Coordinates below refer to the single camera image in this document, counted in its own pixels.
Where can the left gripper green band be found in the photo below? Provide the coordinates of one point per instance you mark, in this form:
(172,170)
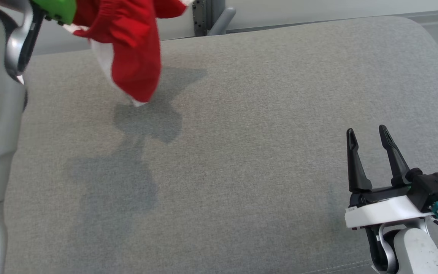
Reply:
(55,8)

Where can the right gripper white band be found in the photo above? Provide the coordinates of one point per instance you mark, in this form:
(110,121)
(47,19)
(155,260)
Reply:
(386,213)

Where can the plain red garment white trim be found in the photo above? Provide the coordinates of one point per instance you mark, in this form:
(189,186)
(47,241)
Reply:
(135,49)

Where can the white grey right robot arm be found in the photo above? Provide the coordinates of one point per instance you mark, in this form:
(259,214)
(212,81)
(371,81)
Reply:
(416,251)

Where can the grey diagonal metal strut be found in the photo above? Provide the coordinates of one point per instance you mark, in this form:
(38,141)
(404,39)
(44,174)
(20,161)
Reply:
(222,21)

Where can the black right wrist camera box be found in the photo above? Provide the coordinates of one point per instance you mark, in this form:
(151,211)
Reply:
(432,188)

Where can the grey metal post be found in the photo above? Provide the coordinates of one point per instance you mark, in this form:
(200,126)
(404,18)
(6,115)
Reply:
(213,9)

